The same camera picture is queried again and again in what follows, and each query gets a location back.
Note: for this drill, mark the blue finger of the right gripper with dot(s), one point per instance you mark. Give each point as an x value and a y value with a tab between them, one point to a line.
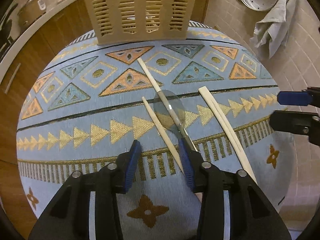
294	98

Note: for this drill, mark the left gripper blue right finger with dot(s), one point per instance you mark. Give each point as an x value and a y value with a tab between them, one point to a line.
184	153

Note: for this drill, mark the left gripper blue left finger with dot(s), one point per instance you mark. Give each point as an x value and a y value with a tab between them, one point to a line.
132	162

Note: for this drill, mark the clear plastic spoon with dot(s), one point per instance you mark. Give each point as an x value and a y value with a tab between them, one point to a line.
164	116

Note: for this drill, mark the cream chopstick pair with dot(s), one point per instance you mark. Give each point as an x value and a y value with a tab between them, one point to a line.
209	99
238	149

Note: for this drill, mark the white kitchen countertop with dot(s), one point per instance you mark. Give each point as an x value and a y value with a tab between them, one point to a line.
12	52

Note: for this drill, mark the blue patterned round table mat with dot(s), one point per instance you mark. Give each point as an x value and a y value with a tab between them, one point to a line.
165	208

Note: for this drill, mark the grey hanging towel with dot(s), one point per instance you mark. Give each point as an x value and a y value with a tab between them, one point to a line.
272	31

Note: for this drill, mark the beige slotted utensil basket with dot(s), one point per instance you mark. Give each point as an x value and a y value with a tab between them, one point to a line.
117	21

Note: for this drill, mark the steel cooking pot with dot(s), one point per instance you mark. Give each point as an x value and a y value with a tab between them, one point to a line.
30	12

